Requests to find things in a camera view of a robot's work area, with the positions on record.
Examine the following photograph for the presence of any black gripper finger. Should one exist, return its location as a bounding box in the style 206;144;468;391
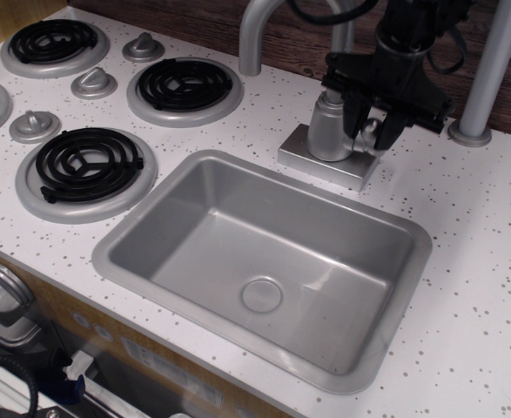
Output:
374;111;412;151
343;91;371;138

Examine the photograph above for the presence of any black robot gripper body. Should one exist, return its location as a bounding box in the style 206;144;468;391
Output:
322;43;454;132

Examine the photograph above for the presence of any silver faucet lever handle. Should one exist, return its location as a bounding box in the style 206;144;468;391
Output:
345;118;386;158

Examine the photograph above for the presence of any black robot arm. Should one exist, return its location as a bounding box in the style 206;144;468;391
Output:
323;1;472;152

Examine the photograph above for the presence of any silver toy faucet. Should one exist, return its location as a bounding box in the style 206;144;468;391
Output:
239;0;380;192

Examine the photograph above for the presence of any grey support pole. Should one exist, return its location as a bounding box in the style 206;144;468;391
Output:
448;0;511;148

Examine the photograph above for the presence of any grey plastic sink basin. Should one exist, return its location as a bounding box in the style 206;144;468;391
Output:
92;150;432;394

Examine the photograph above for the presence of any back right stove burner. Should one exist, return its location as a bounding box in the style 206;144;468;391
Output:
126;57;243;128

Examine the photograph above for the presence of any silver stove knob back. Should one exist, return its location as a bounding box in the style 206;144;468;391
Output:
122;32;165;63

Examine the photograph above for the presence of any silver stove knob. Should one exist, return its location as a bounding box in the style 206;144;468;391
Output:
9;111;61;145
71;67;118;100
122;32;165;63

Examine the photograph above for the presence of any silver stove knob middle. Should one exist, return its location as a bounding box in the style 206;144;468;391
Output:
71;67;118;100

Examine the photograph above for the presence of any front right stove burner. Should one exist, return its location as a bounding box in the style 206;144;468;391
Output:
15;128;158;224

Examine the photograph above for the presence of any back left stove burner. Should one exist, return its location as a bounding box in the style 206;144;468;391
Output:
0;19;110;79

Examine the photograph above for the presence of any silver stove knob front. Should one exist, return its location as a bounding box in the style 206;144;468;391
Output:
9;111;61;145

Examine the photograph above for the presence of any silver oven dial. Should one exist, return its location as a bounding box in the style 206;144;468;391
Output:
0;264;34;327

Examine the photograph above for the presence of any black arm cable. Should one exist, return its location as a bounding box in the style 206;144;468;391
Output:
287;0;380;25

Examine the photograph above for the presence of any black cable lower left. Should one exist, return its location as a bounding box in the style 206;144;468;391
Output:
0;354;37;415

